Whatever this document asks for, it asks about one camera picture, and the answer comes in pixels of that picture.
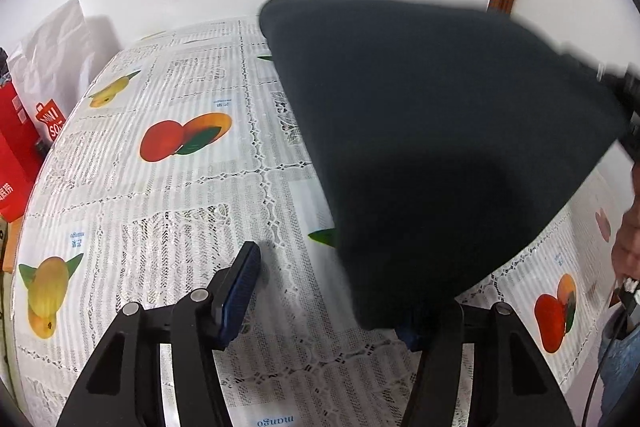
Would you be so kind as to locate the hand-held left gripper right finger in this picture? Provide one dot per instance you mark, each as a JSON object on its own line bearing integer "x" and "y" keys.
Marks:
{"x": 407, "y": 338}

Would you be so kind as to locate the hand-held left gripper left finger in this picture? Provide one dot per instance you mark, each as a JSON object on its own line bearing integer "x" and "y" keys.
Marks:
{"x": 240, "y": 289}

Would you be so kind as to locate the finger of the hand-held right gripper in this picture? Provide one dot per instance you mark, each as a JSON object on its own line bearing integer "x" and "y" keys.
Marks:
{"x": 625, "y": 83}

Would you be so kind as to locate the black sweatshirt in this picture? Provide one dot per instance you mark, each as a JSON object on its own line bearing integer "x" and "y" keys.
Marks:
{"x": 425, "y": 132}

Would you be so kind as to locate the person's right hand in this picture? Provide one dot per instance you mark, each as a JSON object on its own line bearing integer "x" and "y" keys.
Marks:
{"x": 627, "y": 247}

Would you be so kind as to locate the light blue cloth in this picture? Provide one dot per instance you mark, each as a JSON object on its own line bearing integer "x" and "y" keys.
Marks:
{"x": 620, "y": 367}

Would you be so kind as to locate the fruit print lace tablecloth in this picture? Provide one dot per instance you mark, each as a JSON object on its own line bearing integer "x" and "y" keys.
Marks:
{"x": 150, "y": 217}

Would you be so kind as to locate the wooden nightstand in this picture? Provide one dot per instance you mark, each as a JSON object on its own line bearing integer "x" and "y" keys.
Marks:
{"x": 7, "y": 252}

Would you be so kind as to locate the red paper bag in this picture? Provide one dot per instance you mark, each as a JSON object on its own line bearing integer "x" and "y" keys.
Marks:
{"x": 12, "y": 157}

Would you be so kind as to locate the white paper bag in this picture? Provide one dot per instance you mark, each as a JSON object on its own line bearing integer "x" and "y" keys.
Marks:
{"x": 55, "y": 52}

